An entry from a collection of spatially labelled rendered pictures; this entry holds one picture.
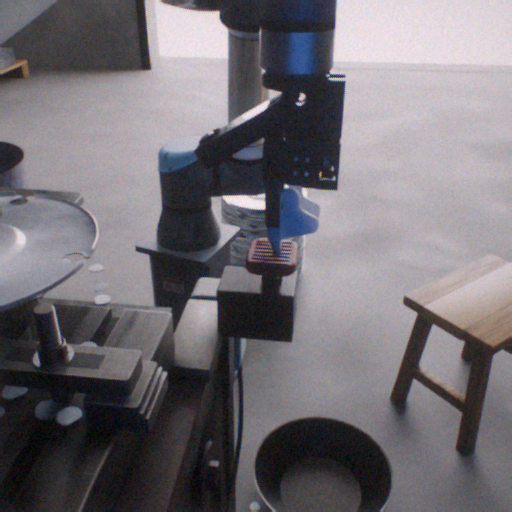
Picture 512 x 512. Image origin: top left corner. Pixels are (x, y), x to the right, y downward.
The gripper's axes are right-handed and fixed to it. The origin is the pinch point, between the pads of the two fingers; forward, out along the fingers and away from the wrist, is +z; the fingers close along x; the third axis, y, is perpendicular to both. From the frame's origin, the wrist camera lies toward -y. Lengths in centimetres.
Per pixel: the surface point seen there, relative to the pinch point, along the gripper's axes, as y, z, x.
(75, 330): -20.1, 5.6, -12.9
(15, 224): -30.2, -2.1, -3.8
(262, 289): -0.9, 5.6, -2.0
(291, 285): 2.5, 5.6, -0.6
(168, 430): -9.0, 14.0, -17.7
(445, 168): 64, 76, 230
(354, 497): 16, 76, 26
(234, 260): -24, 65, 104
